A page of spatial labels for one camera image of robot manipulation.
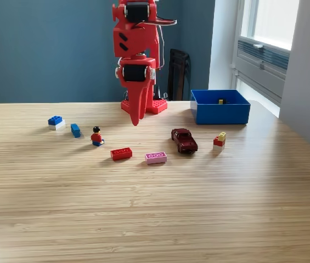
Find grey window vent panel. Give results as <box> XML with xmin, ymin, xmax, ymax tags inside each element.
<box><xmin>231</xmin><ymin>37</ymin><xmax>291</xmax><ymax>106</ymax></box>

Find dark red toy car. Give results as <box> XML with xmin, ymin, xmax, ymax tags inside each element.
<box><xmin>171</xmin><ymin>128</ymin><xmax>199</xmax><ymax>155</ymax></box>

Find white window frame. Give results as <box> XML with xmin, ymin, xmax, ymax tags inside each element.
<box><xmin>236</xmin><ymin>0</ymin><xmax>301</xmax><ymax>52</ymax></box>

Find small blue brick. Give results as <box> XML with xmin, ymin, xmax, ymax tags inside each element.
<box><xmin>70</xmin><ymin>123</ymin><xmax>82</xmax><ymax>138</ymax></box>

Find blue plastic bin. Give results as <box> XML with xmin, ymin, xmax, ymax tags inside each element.
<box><xmin>190</xmin><ymin>89</ymin><xmax>251</xmax><ymax>125</ymax></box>

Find black chair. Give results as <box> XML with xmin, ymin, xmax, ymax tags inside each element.
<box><xmin>167</xmin><ymin>48</ymin><xmax>192</xmax><ymax>101</ymax></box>

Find toy figure red shirt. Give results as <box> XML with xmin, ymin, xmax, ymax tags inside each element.
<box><xmin>90</xmin><ymin>126</ymin><xmax>105</xmax><ymax>147</ymax></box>

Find red white yellow brick stack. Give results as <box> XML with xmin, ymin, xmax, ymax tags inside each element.
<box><xmin>212</xmin><ymin>131</ymin><xmax>227</xmax><ymax>152</ymax></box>

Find blue and white brick stack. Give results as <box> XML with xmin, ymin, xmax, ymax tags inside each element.
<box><xmin>47</xmin><ymin>116</ymin><xmax>66</xmax><ymax>131</ymax></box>

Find flat pink brick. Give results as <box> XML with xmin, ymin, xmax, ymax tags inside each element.
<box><xmin>144</xmin><ymin>151</ymin><xmax>168</xmax><ymax>165</ymax></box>

